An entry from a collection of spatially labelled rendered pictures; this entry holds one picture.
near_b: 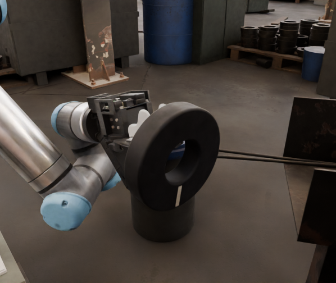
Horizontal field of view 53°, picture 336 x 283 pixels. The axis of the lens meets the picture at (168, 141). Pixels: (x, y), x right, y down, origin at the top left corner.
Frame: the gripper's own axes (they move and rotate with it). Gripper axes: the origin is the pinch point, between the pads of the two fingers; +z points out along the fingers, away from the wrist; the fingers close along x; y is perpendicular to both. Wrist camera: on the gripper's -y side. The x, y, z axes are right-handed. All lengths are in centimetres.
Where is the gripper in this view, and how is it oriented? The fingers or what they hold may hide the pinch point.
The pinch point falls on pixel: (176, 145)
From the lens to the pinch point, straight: 45.6
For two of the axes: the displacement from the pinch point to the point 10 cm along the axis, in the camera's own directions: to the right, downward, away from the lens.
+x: 7.5, -2.9, 6.0
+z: 6.4, 0.9, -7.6
